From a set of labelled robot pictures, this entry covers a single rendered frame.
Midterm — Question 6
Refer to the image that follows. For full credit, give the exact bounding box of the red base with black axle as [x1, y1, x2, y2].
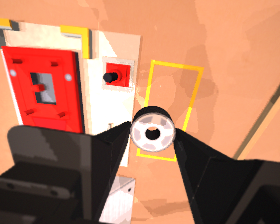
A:
[103, 63, 131, 87]

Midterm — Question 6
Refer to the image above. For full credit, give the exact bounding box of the tan thin flat bar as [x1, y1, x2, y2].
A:
[232, 85, 280, 160]

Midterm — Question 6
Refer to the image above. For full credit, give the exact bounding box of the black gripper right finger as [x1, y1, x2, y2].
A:
[173, 128, 280, 224]

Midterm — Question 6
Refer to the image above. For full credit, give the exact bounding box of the yellow rectangular outline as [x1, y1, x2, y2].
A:
[137, 60, 204, 162]

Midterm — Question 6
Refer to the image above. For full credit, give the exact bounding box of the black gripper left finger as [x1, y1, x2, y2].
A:
[7, 121, 131, 221]

